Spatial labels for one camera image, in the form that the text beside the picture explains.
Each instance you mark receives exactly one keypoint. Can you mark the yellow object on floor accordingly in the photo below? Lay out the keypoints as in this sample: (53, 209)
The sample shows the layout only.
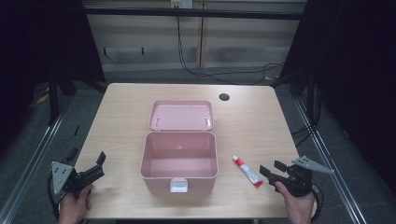
(42, 98)

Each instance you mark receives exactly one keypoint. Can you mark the metal floor rail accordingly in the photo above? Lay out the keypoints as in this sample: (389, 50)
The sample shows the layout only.
(34, 158)
(330, 158)

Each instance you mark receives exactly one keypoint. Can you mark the black round table grommet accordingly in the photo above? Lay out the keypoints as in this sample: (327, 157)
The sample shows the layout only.
(224, 96)

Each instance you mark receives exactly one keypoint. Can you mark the white and red ointment tube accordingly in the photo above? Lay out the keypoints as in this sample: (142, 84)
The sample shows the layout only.
(247, 171)

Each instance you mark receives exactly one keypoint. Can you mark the pink plastic storage box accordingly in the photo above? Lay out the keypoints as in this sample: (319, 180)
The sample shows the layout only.
(179, 155)

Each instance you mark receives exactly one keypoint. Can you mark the white wall power outlet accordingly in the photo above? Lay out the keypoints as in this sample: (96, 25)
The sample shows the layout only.
(181, 3)

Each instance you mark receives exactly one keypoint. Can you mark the black curtain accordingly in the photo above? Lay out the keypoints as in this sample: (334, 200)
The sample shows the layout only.
(37, 46)
(358, 77)

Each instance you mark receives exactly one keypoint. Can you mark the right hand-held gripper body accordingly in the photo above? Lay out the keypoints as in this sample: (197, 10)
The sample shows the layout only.
(299, 183)

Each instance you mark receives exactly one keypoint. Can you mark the person's left hand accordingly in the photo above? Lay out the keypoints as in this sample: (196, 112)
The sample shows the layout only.
(73, 208)

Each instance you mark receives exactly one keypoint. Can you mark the black horizontal metal bar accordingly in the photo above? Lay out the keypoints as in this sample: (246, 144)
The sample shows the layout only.
(193, 13)

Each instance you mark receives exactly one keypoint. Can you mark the person's right hand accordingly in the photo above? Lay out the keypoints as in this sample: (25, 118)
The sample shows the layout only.
(299, 208)

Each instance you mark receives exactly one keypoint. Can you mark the black metal stand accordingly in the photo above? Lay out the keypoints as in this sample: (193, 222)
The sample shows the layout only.
(310, 99)
(53, 102)

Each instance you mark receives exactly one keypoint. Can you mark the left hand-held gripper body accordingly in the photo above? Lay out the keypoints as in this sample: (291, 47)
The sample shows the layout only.
(63, 179)

